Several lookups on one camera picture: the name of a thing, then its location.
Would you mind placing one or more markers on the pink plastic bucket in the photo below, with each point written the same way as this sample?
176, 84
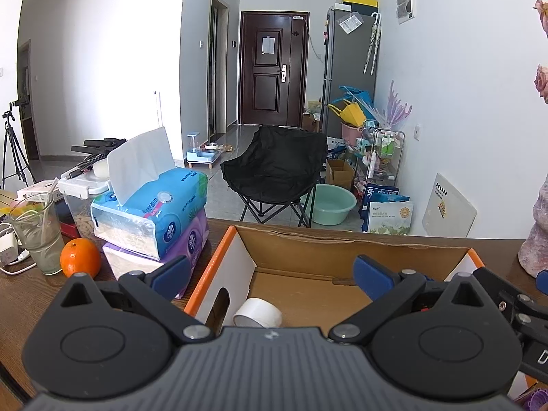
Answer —
352, 135

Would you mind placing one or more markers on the white folded umbrella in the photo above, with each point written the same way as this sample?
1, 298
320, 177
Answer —
372, 47

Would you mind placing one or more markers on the white wall socket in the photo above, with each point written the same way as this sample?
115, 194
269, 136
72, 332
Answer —
418, 130

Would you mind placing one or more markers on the white wall fuse box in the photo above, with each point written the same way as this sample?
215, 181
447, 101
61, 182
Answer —
406, 2

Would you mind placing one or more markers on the blue white printed sack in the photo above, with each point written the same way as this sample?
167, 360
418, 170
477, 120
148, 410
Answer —
336, 149

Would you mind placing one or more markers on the dark brown entrance door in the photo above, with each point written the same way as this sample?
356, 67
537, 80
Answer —
269, 81

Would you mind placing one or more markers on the blue plastic stool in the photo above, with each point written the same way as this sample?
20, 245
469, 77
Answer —
357, 94

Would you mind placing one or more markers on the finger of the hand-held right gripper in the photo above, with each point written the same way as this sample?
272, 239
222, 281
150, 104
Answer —
520, 308
543, 281

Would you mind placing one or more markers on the pink textured ceramic vase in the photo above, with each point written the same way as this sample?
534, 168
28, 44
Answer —
537, 239

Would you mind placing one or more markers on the white leaning panel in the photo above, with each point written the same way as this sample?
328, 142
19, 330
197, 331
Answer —
449, 207

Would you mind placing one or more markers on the black folding chair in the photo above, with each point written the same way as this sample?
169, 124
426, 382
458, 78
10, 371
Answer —
278, 158

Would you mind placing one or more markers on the black folded gadget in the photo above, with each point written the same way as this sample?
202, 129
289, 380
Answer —
100, 145

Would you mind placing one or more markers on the white tape roll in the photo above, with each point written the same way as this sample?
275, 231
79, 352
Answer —
257, 312

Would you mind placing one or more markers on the white green printed bag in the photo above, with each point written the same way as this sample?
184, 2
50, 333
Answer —
391, 218

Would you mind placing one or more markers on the orange fruit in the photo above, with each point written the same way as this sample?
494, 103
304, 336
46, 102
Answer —
80, 259

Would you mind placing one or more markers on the purple tissue pack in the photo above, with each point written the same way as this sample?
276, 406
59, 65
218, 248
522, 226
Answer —
188, 239

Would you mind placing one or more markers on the blue tissue pack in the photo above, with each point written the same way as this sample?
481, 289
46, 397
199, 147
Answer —
145, 214

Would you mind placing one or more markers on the pet water feeder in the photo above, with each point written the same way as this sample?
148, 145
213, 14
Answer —
201, 156

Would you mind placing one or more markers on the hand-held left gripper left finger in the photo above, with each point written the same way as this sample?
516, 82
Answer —
171, 278

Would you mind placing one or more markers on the grey refrigerator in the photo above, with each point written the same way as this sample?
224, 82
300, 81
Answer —
346, 60

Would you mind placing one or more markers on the clear plastic food container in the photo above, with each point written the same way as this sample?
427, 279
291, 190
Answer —
77, 205

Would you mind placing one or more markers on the yellow black box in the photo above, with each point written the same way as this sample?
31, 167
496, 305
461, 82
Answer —
359, 2

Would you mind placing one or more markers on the bunch of dried pink roses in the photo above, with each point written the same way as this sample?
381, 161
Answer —
543, 79

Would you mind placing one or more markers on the black camera tripod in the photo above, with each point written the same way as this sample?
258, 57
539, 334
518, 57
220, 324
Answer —
10, 145

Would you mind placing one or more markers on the open brown carton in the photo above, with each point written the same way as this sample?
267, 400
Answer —
340, 175

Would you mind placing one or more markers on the red cardboard box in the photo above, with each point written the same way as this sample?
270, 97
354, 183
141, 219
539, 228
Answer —
308, 261

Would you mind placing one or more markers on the green plastic basin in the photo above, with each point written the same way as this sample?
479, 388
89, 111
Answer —
332, 203

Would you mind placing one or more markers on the blue white bag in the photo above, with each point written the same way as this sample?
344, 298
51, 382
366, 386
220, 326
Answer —
379, 195

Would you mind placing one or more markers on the flat white box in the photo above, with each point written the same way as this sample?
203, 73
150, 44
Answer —
38, 189

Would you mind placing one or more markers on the clear glass cup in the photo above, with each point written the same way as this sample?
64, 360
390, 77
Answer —
38, 239

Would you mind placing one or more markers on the clear sleeve on refrigerator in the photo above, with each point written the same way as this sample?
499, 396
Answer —
349, 23

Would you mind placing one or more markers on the dark interior door frame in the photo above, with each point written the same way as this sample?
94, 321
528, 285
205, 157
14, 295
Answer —
218, 64

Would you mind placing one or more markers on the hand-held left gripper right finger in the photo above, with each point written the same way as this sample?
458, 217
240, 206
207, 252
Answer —
376, 278

